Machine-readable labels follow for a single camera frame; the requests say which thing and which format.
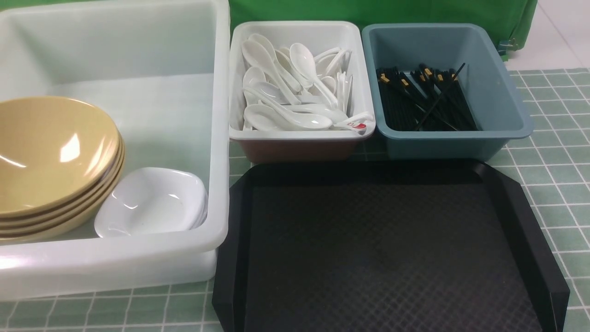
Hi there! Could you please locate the white soup spoon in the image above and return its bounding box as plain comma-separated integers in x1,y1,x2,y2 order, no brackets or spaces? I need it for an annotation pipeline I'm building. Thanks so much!
243,86,333,130

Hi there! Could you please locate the white square dish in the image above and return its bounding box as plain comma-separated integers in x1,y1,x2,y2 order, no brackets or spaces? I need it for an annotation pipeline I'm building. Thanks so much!
190,176,209,230
94,167,196,238

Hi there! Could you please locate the tan noodle bowl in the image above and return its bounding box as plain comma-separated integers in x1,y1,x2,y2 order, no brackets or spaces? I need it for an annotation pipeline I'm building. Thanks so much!
0,96,121,217

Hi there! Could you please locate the black chopstick gold band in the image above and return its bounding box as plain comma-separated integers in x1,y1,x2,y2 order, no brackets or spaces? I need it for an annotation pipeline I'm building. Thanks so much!
411,63,470,131

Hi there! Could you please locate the middle stacked tan bowl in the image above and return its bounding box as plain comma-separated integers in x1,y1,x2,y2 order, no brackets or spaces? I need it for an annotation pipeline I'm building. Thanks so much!
1,142,126,241

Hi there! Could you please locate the stacked tan bowl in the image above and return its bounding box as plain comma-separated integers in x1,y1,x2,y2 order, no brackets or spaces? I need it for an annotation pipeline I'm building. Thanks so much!
1,142,126,241
0,134,123,228
1,153,126,245

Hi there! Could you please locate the top stacked tan bowl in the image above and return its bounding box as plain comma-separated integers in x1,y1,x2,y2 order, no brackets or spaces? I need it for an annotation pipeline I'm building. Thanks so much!
0,134,123,228

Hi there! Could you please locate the bottom stacked tan bowl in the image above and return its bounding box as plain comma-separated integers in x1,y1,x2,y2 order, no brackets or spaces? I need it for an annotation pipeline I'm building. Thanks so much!
1,153,126,245

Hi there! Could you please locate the white spoon front of bin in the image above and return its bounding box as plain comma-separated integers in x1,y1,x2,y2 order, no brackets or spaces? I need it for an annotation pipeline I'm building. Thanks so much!
243,104,295,131

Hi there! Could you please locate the white spoon bin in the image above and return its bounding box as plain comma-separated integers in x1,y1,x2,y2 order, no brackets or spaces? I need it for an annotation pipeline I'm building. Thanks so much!
229,21,377,164

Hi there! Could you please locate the white spoon with red label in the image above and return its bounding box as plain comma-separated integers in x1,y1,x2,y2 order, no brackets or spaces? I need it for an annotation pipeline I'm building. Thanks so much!
330,112,375,135

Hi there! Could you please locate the white dish in tub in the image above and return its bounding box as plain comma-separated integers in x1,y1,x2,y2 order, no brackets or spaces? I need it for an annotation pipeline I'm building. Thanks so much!
193,191,208,229

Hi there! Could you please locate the large upright white spoon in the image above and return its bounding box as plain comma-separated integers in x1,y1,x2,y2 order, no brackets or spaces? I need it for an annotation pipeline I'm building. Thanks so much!
289,43,337,108

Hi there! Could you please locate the bundle of black chopsticks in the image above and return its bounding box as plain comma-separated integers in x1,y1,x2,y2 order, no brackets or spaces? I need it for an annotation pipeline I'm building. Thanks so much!
376,64,480,132

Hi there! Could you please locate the black serving tray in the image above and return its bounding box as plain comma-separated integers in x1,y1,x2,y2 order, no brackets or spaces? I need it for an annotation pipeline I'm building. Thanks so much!
212,160,570,332

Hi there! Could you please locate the blue-grey chopstick bin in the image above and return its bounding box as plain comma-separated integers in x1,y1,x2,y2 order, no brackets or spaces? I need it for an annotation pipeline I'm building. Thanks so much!
362,23,533,161

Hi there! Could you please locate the large white plastic tub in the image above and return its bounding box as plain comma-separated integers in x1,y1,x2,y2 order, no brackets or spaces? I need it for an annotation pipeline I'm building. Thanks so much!
1,0,230,301

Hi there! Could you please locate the green tiled table mat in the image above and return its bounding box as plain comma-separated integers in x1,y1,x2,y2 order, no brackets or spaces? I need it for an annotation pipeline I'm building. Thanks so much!
0,69,590,332

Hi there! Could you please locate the green backdrop cloth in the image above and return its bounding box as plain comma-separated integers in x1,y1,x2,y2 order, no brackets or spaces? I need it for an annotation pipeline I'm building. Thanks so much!
0,0,538,60

